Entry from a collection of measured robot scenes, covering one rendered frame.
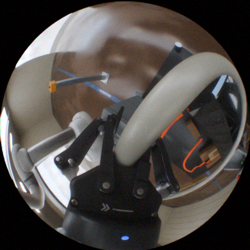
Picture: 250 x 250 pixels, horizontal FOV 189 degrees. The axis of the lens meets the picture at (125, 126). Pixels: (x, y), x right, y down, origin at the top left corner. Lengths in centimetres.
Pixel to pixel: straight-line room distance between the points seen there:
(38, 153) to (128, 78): 147
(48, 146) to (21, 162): 23
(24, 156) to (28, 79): 574
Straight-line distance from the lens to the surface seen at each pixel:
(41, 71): 610
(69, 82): 128
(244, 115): 35
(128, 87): 149
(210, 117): 72
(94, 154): 62
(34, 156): 53
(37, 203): 35
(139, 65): 144
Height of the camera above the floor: 132
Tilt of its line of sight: 49 degrees down
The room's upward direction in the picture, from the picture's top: 132 degrees counter-clockwise
